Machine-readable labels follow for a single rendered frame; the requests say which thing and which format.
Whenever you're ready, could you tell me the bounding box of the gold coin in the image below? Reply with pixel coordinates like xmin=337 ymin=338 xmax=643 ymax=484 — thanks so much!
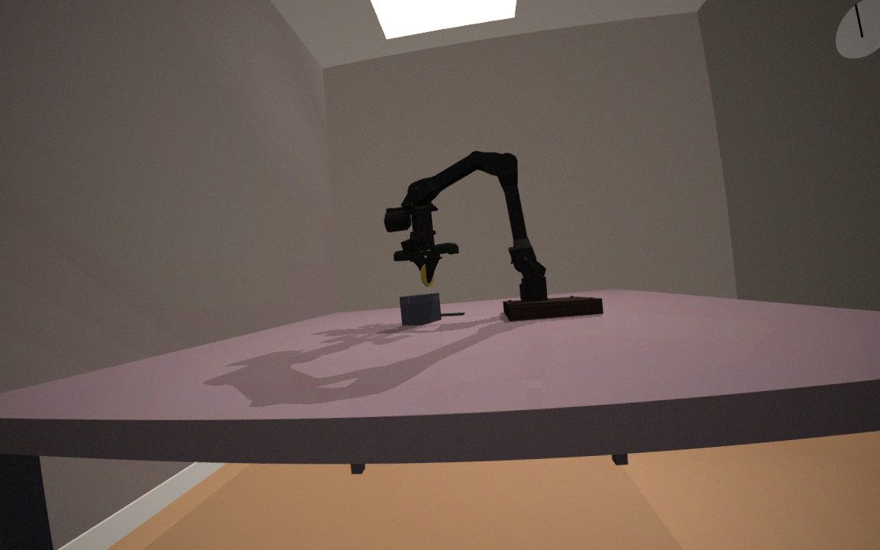
xmin=421 ymin=265 xmax=435 ymax=287

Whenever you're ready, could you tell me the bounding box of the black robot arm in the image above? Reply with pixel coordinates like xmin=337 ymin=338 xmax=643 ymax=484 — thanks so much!
xmin=383 ymin=151 xmax=548 ymax=302

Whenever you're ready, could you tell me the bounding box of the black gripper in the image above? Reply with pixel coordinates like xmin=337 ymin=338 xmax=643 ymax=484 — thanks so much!
xmin=393 ymin=226 xmax=459 ymax=283

